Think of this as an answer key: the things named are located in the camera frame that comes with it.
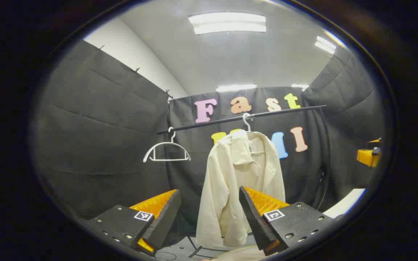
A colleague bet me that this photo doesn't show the thin black floor cable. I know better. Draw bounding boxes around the thin black floor cable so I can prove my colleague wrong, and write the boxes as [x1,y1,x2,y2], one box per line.
[155,251,177,261]

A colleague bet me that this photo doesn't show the white plastic clothes hanger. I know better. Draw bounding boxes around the white plastic clothes hanger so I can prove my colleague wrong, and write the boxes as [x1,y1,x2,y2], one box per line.
[242,112,267,156]
[143,127,192,163]

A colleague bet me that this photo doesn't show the black metal clothes rack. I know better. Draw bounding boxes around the black metal clothes rack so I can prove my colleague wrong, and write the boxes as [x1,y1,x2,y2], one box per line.
[156,104,332,258]

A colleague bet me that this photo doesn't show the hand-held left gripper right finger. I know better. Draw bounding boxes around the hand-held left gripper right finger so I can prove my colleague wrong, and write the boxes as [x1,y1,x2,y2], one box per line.
[239,186,336,256]

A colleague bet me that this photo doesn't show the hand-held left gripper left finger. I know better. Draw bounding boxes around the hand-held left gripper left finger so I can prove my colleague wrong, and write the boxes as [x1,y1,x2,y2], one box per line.
[85,188,182,254]

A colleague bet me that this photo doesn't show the white flat panel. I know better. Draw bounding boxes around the white flat panel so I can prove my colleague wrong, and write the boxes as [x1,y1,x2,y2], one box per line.
[323,188,366,219]

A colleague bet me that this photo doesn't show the black backdrop cloth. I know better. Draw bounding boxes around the black backdrop cloth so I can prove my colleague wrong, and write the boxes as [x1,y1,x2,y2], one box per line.
[35,40,385,247]

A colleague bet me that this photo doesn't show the cream long-sleeved shirt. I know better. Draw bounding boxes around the cream long-sleeved shirt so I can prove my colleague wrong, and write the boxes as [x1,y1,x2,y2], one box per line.
[196,130,286,250]

